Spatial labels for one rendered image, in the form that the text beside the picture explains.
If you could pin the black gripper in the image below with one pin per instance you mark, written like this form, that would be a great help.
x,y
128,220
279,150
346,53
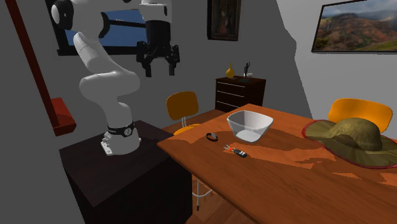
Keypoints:
x,y
158,34

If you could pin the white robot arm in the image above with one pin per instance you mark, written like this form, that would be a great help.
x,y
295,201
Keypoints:
x,y
105,83

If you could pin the dark framed window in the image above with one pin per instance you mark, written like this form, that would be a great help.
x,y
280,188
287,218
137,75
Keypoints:
x,y
124,31

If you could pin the orange chair with metal legs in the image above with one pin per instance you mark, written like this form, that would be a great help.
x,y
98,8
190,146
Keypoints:
x,y
182,105

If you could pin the dark framed portrait picture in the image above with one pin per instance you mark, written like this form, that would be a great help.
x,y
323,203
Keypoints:
x,y
224,18

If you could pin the dark chest of drawers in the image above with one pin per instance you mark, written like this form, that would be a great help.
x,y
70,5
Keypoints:
x,y
238,93

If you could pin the black wristwatch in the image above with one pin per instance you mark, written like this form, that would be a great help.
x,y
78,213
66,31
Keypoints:
x,y
211,136

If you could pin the white bowl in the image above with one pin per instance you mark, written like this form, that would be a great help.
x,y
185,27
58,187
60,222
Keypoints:
x,y
249,124

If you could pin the red wooden beam with block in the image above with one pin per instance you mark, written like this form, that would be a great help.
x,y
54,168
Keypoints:
x,y
62,118

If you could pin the black key fob with keys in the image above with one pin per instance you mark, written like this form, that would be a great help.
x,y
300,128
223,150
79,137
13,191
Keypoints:
x,y
239,152

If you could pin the dark robot stand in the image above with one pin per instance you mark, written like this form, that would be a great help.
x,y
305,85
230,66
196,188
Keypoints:
x,y
124,183

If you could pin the brown wooden table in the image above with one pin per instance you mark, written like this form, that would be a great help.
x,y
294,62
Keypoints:
x,y
279,186

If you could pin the framed landscape picture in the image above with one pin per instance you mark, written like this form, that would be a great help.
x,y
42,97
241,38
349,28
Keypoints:
x,y
356,28

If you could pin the olive sun hat red brim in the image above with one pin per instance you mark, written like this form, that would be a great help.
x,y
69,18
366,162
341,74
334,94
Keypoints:
x,y
356,136

